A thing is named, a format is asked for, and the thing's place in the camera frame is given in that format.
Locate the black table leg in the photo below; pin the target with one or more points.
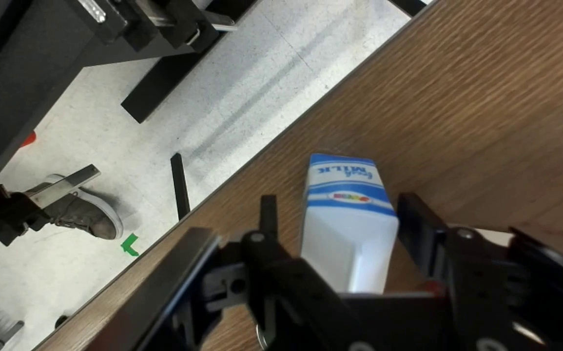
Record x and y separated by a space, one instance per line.
180 187

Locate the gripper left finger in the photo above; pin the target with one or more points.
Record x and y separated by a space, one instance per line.
281 278

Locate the green tape mark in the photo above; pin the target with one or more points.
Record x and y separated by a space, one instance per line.
129 244

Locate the person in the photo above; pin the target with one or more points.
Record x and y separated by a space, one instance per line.
84 214

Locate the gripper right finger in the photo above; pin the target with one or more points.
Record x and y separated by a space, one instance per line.
486 292

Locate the black bar clamp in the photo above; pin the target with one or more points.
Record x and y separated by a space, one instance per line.
179 22
8 212

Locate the white and blue milk box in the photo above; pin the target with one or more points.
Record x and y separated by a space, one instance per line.
347 229

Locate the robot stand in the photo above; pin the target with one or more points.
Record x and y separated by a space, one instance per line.
23 73

